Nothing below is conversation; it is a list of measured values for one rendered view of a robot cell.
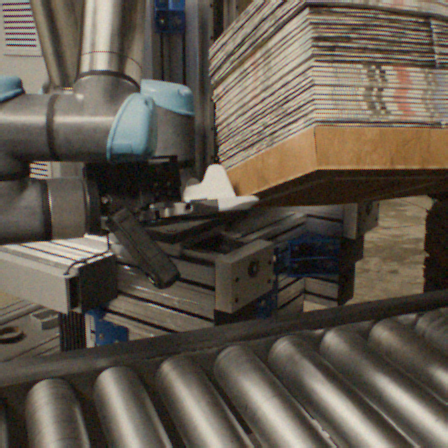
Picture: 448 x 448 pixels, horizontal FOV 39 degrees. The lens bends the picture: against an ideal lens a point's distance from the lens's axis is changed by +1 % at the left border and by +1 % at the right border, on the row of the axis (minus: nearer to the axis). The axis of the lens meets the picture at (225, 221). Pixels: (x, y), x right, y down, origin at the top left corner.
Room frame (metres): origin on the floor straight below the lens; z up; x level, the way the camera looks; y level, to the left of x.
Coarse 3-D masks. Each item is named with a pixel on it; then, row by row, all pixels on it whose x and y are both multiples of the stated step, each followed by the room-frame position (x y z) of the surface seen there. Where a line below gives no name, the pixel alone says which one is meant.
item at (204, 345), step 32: (256, 320) 0.69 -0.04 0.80; (288, 320) 0.69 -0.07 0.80; (320, 320) 0.69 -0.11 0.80; (352, 320) 0.69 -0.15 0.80; (416, 320) 0.71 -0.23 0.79; (64, 352) 0.61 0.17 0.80; (96, 352) 0.61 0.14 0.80; (128, 352) 0.61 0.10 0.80; (160, 352) 0.61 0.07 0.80; (192, 352) 0.61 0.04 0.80; (256, 352) 0.64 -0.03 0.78; (0, 384) 0.55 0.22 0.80; (32, 384) 0.55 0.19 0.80; (96, 416) 0.58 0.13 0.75; (160, 416) 0.60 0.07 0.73
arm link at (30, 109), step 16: (0, 80) 0.69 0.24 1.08; (16, 80) 0.71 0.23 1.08; (0, 96) 0.68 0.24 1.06; (16, 96) 0.70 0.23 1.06; (32, 96) 0.70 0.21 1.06; (48, 96) 0.70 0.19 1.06; (0, 112) 0.68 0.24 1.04; (16, 112) 0.68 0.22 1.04; (32, 112) 0.68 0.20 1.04; (0, 128) 0.68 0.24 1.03; (16, 128) 0.68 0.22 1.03; (32, 128) 0.68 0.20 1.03; (0, 144) 0.68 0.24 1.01; (16, 144) 0.68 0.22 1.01; (32, 144) 0.68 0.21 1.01; (0, 160) 0.68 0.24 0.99; (16, 160) 0.69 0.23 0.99; (32, 160) 0.70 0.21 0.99; (48, 160) 0.69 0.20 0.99; (0, 176) 0.68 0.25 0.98; (16, 176) 0.69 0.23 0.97
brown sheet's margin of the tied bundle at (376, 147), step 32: (320, 128) 0.63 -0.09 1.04; (352, 128) 0.64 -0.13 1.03; (384, 128) 0.66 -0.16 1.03; (416, 128) 0.67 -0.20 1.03; (256, 160) 0.75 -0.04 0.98; (288, 160) 0.67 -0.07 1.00; (320, 160) 0.62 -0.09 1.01; (352, 160) 0.63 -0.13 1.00; (384, 160) 0.65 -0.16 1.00; (416, 160) 0.66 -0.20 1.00; (256, 192) 0.74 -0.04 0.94
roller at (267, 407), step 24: (216, 360) 0.62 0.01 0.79; (240, 360) 0.59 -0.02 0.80; (240, 384) 0.56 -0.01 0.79; (264, 384) 0.54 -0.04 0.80; (240, 408) 0.54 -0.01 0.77; (264, 408) 0.51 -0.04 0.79; (288, 408) 0.50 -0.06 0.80; (264, 432) 0.49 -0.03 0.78; (288, 432) 0.47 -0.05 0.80; (312, 432) 0.47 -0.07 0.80
